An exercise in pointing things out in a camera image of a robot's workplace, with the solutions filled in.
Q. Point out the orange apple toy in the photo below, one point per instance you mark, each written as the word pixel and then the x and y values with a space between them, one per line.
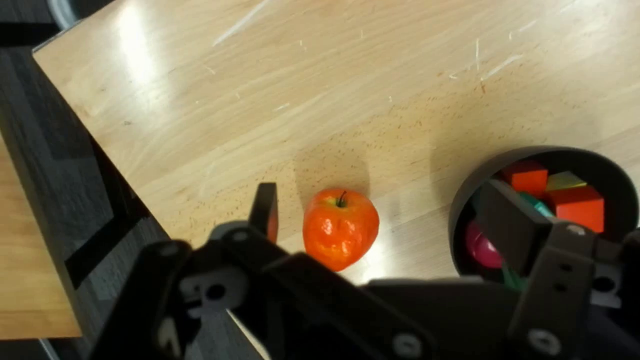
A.
pixel 341 230

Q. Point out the green wooden cube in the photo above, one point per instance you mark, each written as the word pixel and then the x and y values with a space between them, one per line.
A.
pixel 537 207

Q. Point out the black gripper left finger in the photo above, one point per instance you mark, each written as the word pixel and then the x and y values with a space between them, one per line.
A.
pixel 266 213

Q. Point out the red radish toy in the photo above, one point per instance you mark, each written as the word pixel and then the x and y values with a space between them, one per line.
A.
pixel 480 247

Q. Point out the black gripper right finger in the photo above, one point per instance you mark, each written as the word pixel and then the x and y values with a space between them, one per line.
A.
pixel 512 227

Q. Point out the orange wooden cube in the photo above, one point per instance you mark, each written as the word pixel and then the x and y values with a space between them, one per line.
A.
pixel 527 179

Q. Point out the black bowl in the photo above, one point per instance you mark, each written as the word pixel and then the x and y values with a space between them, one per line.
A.
pixel 612 172

